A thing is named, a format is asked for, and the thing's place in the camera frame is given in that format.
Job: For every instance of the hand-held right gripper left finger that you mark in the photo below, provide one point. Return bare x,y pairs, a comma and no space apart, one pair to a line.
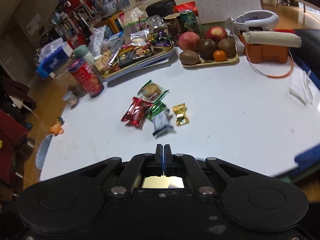
158,155

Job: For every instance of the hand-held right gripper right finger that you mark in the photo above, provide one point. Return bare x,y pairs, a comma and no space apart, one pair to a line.
168,155

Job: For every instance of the gold metal tray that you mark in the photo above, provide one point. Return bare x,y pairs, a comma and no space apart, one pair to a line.
160,182

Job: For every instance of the white green snack packet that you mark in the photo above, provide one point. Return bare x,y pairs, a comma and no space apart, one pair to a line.
162,123

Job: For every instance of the gold foil candy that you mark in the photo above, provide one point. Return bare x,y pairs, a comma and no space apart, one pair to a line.
180,115

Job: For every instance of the green foil candy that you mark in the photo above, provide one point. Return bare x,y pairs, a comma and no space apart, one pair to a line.
156,108

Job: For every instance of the red snack packet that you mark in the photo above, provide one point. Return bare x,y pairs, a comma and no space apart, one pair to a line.
136,113

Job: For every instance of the clear green cookie packet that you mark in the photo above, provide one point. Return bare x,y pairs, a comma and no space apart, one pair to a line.
152,90

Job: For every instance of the white flat tray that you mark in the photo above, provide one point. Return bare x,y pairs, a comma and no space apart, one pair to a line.
147,66

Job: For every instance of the brown kiwi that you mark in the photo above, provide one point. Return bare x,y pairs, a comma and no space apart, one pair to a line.
189,57
227,47

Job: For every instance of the black chocolate box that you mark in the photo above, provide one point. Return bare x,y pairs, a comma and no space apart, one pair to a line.
132,57

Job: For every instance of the beige fruit tray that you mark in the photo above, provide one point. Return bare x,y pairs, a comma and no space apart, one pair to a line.
212,63

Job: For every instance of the gold tray of sweets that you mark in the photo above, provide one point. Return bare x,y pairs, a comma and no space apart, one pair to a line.
160,52

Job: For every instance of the small grey-lid jar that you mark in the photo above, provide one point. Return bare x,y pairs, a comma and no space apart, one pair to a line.
70,100

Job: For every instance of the red tin can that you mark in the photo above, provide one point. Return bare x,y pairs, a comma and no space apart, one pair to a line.
87,78

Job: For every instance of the orange peel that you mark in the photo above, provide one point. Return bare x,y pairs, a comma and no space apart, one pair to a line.
57,129

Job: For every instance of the brown glass jar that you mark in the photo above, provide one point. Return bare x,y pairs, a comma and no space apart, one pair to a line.
76,90

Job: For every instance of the beige snack packet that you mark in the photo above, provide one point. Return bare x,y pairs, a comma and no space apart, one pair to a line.
103,60

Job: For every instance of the small tangerine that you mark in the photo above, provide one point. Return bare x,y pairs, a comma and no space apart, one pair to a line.
220,56

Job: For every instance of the dark passion fruit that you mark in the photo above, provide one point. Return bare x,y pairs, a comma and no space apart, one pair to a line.
208,48

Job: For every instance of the red apple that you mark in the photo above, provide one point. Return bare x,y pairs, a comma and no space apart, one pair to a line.
188,41
216,33

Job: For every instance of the purple wrapped candies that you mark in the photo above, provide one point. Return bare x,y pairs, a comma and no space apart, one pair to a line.
161,37

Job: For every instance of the small blue box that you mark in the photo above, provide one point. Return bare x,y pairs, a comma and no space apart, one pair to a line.
116,37

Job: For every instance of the brown paper cup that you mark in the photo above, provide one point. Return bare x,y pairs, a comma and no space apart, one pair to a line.
173,28

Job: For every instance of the green-lid tumbler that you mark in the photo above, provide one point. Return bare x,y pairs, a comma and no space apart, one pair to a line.
82,53

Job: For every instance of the clear plastic bag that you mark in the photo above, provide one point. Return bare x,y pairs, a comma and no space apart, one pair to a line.
98,38

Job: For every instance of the clear glass jar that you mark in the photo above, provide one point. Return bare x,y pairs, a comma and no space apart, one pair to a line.
156,23

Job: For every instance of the green drink can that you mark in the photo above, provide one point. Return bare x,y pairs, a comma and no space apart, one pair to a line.
190,22

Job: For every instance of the tree print zip bag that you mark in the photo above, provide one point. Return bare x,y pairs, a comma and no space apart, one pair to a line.
133,20

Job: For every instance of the blue tissue box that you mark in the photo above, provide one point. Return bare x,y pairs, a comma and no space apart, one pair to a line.
53,62

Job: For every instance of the yellow side table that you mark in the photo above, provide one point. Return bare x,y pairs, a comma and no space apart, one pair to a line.
112,21

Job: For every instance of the clear plastic wrapper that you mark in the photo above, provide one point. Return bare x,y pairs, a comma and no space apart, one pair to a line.
300,90

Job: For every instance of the black round stool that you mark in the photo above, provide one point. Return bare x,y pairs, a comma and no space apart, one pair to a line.
161,7

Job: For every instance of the red gift bag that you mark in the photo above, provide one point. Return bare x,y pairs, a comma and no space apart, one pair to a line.
186,7

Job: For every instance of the cream cloth roll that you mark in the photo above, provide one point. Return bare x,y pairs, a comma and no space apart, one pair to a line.
272,40

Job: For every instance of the bookshelf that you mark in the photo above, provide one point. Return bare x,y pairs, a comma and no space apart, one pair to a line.
72,20

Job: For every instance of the white desk calendar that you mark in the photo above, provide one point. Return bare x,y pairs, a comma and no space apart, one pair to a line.
230,2

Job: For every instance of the black leather chair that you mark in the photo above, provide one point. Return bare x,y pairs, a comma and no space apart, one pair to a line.
308,45

